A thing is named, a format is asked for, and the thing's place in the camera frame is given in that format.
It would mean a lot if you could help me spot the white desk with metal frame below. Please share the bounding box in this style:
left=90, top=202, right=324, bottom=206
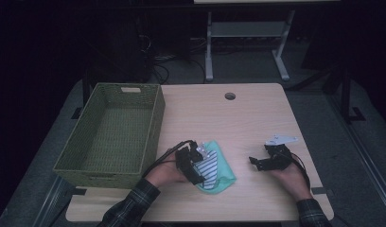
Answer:
left=193, top=0, right=341, bottom=82

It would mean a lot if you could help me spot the grey metal rail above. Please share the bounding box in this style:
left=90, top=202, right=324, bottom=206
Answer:
left=326, top=94, right=386, bottom=218
left=31, top=175, right=67, bottom=227

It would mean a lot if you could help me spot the person's left hand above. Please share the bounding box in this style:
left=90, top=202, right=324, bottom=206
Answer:
left=145, top=153, right=189, bottom=189

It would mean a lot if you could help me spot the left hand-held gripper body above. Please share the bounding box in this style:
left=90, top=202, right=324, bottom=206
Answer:
left=174, top=140, right=212, bottom=182

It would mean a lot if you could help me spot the black metal stand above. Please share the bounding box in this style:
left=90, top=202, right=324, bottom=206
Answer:
left=323, top=65, right=367, bottom=124

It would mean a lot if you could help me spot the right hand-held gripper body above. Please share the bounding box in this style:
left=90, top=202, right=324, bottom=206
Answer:
left=264, top=134, right=299, bottom=171

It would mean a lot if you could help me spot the person's right hand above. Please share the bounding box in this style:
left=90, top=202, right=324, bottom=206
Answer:
left=271, top=161, right=313, bottom=201

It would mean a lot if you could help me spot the green woven basket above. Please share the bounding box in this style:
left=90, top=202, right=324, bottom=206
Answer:
left=52, top=82, right=167, bottom=190

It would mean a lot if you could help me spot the bundle of black cables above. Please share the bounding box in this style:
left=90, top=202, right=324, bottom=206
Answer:
left=137, top=34, right=208, bottom=84

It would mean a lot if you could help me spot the right hand-held gripper black cable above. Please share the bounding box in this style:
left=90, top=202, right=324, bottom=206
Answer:
left=289, top=151, right=312, bottom=191

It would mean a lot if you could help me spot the mint green striped garment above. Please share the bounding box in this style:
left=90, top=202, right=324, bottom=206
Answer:
left=194, top=140, right=237, bottom=195

